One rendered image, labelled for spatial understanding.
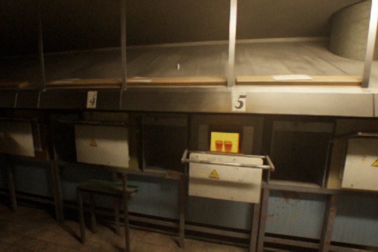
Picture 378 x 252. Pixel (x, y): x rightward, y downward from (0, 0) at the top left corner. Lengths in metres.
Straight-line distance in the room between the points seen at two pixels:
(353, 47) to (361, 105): 0.82
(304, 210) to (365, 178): 0.56
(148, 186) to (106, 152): 0.58
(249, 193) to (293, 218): 0.61
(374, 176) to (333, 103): 0.73
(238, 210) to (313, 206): 0.70
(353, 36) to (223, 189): 1.82
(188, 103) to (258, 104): 0.49
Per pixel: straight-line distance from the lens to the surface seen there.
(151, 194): 1.89
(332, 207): 1.96
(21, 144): 2.62
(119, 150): 1.64
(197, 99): 1.13
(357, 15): 2.21
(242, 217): 1.86
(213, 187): 1.46
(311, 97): 1.28
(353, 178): 1.75
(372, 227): 2.31
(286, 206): 1.87
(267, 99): 1.17
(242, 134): 1.44
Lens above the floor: 1.53
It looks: 7 degrees down
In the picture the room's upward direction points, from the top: 1 degrees clockwise
